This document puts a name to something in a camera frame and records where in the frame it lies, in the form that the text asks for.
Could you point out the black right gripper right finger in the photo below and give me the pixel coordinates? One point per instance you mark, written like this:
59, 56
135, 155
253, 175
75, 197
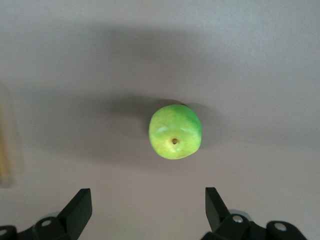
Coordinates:
225, 225

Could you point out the green apple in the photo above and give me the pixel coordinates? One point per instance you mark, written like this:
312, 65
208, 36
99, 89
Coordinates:
175, 132

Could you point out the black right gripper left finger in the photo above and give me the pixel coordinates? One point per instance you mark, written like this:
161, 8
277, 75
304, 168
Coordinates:
72, 217

